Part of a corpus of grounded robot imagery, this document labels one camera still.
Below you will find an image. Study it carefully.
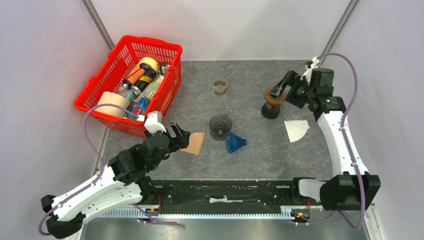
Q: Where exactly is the blue ribbed dripper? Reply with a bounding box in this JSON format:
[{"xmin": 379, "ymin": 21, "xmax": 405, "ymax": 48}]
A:
[{"xmin": 225, "ymin": 132, "xmax": 248, "ymax": 154}]

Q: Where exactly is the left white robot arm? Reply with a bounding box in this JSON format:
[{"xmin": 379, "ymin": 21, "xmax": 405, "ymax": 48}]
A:
[{"xmin": 39, "ymin": 122, "xmax": 191, "ymax": 239}]

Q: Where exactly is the grey transparent dripper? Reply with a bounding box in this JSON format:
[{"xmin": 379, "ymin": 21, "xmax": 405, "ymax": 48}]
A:
[{"xmin": 209, "ymin": 114, "xmax": 232, "ymax": 141}]

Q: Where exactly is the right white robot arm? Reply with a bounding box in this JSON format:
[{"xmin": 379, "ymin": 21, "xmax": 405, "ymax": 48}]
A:
[{"xmin": 271, "ymin": 68, "xmax": 381, "ymax": 211}]

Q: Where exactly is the brown paper coffee filter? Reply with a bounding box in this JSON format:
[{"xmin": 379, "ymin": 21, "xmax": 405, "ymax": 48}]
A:
[{"xmin": 180, "ymin": 132, "xmax": 206, "ymax": 156}]

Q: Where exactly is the yellow tape roll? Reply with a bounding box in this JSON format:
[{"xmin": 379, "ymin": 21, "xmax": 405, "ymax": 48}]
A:
[{"xmin": 137, "ymin": 57, "xmax": 159, "ymax": 73}]

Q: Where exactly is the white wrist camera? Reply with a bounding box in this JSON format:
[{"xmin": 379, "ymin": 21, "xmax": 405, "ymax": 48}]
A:
[
  {"xmin": 136, "ymin": 111, "xmax": 166, "ymax": 134},
  {"xmin": 300, "ymin": 57, "xmax": 335, "ymax": 88}
]

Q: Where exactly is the brown wooden ring holder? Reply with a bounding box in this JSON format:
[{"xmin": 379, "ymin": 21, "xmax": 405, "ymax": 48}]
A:
[{"xmin": 263, "ymin": 86, "xmax": 287, "ymax": 110}]

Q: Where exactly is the clear plastic bottle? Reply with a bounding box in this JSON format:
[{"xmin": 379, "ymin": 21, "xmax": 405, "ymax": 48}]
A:
[{"xmin": 137, "ymin": 74, "xmax": 165, "ymax": 103}]

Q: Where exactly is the white paper coffee filter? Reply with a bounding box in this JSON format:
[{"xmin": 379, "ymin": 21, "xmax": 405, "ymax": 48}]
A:
[{"xmin": 284, "ymin": 120, "xmax": 310, "ymax": 143}]

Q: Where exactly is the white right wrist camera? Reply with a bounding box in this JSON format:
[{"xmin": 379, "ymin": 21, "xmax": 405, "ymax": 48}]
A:
[{"xmin": 300, "ymin": 57, "xmax": 335, "ymax": 88}]

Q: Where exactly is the small glass with brown band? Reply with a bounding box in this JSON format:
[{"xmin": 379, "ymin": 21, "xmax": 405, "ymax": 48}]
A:
[{"xmin": 212, "ymin": 80, "xmax": 228, "ymax": 96}]

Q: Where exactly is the orange black bottle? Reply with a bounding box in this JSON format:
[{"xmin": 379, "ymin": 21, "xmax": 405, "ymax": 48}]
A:
[{"xmin": 123, "ymin": 63, "xmax": 157, "ymax": 88}]

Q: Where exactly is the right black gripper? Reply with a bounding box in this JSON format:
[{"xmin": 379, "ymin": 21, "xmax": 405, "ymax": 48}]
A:
[{"xmin": 268, "ymin": 69, "xmax": 316, "ymax": 109}]

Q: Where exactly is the red plastic basket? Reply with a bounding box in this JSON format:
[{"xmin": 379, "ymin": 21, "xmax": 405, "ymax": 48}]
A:
[{"xmin": 73, "ymin": 35, "xmax": 183, "ymax": 117}]

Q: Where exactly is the black red carafe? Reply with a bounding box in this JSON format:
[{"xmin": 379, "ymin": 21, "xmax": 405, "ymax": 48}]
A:
[{"xmin": 261, "ymin": 102, "xmax": 281, "ymax": 120}]

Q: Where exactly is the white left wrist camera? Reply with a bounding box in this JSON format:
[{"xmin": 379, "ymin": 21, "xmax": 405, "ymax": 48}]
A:
[{"xmin": 136, "ymin": 111, "xmax": 166, "ymax": 134}]

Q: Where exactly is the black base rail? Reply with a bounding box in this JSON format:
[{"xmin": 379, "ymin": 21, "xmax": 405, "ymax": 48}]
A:
[{"xmin": 137, "ymin": 179, "xmax": 320, "ymax": 216}]

